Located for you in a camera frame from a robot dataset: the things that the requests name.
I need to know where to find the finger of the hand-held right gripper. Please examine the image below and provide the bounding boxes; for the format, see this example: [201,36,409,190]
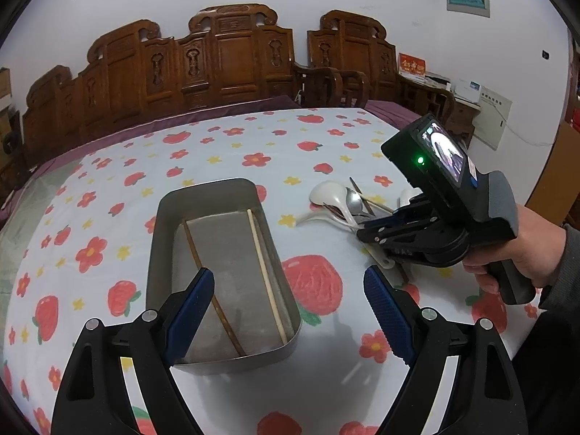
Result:
[356,204,439,246]
[373,233,432,264]

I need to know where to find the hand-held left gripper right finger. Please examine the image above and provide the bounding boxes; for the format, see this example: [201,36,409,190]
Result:
[363,266,529,435]

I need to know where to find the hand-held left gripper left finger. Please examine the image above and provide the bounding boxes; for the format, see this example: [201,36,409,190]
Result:
[51,267,216,435]

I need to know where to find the light wooden chopstick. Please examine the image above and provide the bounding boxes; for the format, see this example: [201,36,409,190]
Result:
[360,196,394,213]
[247,209,288,345]

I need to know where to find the dark wooden chopstick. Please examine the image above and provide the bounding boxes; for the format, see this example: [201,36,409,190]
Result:
[182,220,247,356]
[348,177,375,217]

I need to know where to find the rectangular metal tray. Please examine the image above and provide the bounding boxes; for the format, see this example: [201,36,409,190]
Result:
[145,178,302,376]

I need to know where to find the white ceramic spoon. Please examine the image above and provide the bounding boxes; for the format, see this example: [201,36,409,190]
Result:
[294,180,359,232]

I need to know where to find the person's right forearm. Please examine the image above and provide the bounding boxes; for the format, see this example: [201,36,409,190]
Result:
[510,223,580,435]

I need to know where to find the person's right hand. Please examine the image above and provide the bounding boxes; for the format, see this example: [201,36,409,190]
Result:
[462,205,568,294]

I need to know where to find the white electrical box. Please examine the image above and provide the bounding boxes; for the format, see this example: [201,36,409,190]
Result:
[473,85,513,150]

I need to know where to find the purple seat cushion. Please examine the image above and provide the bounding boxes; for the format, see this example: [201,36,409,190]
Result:
[365,100,411,125]

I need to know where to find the white carton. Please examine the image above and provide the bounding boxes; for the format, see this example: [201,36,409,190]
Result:
[453,79,484,105]

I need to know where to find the red calendar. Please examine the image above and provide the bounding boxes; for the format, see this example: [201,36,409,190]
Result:
[398,52,427,78]

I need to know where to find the strawberry flower printed tablecloth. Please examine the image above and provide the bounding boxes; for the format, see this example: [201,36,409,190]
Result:
[0,108,551,435]

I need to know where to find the carved wooden armchair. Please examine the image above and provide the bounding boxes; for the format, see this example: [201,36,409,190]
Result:
[294,9,457,139]

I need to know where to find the carved wooden sofa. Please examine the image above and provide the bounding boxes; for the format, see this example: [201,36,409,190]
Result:
[20,4,318,170]

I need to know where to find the grey wall panel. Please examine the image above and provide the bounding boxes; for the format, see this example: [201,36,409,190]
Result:
[446,0,491,18]

